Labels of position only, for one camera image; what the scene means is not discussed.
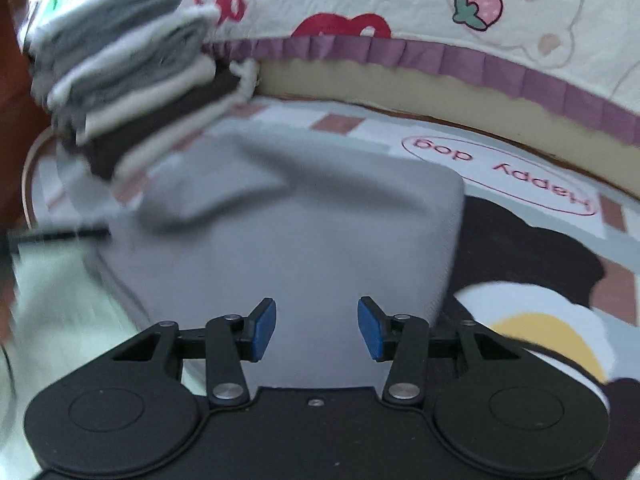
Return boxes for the stack of folded clothes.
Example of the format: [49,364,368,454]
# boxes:
[22,0,261,201]

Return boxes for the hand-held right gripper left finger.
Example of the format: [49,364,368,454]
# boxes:
[111,297,277,408]

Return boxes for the checked printed bed sheet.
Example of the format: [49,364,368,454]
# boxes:
[22,97,640,480]

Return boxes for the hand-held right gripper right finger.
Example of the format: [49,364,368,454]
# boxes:
[357,296,524,404]

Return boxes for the grey knit garment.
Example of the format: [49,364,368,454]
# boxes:
[82,130,466,391]

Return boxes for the brown wooden furniture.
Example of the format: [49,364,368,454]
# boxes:
[0,0,57,231]

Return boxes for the light green cloth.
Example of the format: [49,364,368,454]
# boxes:
[0,240,151,461]

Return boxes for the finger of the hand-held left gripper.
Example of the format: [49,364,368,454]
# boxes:
[7,227,110,245]

